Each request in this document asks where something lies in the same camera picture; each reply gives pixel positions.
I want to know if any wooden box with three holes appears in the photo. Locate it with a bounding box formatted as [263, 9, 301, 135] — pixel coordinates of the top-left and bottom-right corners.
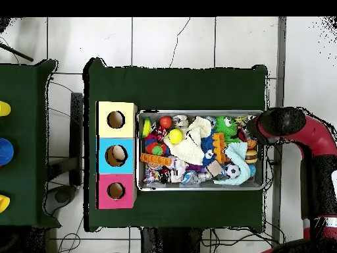
[95, 101, 138, 210]

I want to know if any yellow ball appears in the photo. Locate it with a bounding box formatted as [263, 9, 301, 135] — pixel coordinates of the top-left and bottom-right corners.
[168, 129, 184, 145]

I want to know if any red-orange ball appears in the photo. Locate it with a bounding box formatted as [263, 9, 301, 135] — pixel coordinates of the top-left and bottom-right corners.
[159, 116, 173, 130]

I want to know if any orange plastic tray block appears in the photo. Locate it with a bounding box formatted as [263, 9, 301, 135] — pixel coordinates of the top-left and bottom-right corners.
[140, 153, 172, 167]

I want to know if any cream waffle cloth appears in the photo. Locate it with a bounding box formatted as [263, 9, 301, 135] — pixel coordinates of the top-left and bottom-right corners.
[169, 117, 213, 165]

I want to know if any blue furry googly-eyed toy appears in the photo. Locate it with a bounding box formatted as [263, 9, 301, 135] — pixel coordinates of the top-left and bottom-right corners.
[201, 131, 218, 169]

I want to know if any green cloth table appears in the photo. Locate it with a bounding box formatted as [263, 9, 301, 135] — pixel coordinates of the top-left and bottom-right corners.
[0, 59, 60, 229]
[84, 57, 271, 233]

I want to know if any orange plastic toy piece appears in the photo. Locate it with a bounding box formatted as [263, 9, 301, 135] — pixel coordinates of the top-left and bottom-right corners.
[212, 132, 228, 164]

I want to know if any brown wooden cube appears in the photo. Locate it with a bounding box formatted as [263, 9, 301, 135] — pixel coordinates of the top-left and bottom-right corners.
[207, 160, 224, 177]

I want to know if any green spiky googly-eyed toy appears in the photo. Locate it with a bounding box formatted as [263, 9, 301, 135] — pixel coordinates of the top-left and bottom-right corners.
[215, 115, 239, 144]

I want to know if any small soccer ball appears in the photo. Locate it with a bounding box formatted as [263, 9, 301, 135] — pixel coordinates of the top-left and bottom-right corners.
[225, 164, 241, 179]

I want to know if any mint green cloth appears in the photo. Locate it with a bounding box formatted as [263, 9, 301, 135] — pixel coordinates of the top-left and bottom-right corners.
[215, 143, 253, 186]

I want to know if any black floor stand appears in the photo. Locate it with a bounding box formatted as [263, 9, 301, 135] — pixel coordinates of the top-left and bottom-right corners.
[46, 93, 85, 209]

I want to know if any blue round cap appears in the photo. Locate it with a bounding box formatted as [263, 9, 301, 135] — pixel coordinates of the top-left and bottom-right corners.
[0, 138, 14, 165]

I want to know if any yellow cone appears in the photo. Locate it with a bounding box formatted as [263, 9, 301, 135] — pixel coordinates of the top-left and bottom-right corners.
[0, 101, 11, 117]
[0, 194, 11, 213]

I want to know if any black rod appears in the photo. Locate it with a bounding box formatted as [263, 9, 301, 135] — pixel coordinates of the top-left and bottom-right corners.
[0, 42, 34, 63]

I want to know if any wire mesh bin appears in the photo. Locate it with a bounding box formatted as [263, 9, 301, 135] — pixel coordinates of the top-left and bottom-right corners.
[136, 109, 267, 192]

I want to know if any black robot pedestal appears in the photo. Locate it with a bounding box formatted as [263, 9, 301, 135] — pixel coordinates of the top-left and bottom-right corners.
[140, 227, 211, 253]

